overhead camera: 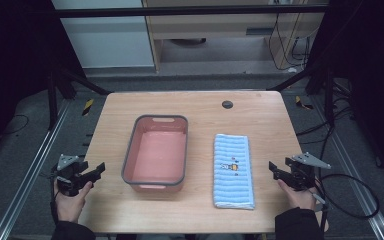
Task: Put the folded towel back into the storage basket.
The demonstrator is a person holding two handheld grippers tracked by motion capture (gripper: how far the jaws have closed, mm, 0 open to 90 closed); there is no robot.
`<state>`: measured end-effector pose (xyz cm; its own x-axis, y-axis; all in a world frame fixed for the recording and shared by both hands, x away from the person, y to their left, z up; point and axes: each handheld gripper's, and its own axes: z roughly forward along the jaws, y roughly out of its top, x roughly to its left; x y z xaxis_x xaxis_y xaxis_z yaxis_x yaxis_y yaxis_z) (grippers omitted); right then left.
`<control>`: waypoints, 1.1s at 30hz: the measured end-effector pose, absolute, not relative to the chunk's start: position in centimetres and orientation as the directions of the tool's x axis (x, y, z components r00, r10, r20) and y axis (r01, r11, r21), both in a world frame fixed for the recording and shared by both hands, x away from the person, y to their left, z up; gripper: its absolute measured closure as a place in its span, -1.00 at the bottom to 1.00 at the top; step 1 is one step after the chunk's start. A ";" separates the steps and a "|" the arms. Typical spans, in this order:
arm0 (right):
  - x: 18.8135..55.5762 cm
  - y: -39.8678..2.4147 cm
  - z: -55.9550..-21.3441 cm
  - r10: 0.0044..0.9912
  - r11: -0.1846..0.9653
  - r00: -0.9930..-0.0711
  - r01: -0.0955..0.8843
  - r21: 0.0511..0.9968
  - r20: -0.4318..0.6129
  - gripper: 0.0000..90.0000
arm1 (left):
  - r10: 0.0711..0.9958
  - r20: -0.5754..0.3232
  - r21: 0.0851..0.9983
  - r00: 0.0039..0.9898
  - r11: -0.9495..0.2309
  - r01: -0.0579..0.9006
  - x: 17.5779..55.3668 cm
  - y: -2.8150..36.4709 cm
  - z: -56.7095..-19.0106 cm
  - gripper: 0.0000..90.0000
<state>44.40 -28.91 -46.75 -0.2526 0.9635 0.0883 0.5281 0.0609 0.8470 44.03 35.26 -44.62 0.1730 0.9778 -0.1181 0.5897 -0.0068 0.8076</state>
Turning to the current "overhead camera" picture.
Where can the person's right hand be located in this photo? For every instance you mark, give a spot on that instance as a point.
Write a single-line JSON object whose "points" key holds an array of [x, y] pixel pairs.
{"points": [[300, 198]]}

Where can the metal floor rail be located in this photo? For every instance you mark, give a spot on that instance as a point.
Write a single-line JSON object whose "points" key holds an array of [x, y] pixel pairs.
{"points": [[30, 170], [356, 186]]}

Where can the yellow black tape strip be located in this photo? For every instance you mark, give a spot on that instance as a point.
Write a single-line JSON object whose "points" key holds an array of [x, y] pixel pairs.
{"points": [[301, 103], [87, 106]]}

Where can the person's left hand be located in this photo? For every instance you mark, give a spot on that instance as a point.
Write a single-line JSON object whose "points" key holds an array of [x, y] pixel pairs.
{"points": [[68, 206]]}

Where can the black curtain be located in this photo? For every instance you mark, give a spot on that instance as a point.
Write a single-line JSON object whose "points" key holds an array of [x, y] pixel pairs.
{"points": [[373, 83], [13, 66]]}

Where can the dark round table grommet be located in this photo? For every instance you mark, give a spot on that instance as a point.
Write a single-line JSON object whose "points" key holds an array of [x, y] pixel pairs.
{"points": [[227, 104]]}

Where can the black metal stand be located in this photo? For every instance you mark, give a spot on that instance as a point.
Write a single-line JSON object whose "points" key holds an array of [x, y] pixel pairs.
{"points": [[51, 106], [328, 100]]}

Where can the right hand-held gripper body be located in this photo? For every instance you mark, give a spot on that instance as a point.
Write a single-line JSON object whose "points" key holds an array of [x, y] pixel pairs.
{"points": [[301, 175]]}

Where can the pink basin with grey rim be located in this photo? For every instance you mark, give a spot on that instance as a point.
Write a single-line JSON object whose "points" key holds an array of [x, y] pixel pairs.
{"points": [[158, 156]]}

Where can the white cabinet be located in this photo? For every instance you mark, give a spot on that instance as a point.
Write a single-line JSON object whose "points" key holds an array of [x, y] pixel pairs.
{"points": [[106, 40]]}

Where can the light wooden desk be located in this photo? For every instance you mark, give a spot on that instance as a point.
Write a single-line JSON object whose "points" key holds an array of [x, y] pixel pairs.
{"points": [[213, 23]]}

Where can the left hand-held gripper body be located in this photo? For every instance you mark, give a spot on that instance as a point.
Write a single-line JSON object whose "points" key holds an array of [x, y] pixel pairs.
{"points": [[69, 176]]}

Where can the blue striped towel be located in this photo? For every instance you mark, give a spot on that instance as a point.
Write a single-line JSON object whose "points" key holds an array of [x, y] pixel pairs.
{"points": [[233, 173]]}

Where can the black horizontal bar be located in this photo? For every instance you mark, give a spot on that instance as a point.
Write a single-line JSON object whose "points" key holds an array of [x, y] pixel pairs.
{"points": [[180, 11]]}

